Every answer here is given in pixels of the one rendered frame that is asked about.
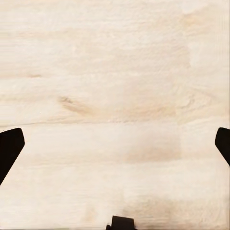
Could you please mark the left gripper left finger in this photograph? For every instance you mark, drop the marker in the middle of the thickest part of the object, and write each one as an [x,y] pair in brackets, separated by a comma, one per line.
[11,144]

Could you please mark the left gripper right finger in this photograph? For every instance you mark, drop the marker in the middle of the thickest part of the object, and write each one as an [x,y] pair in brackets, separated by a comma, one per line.
[222,141]

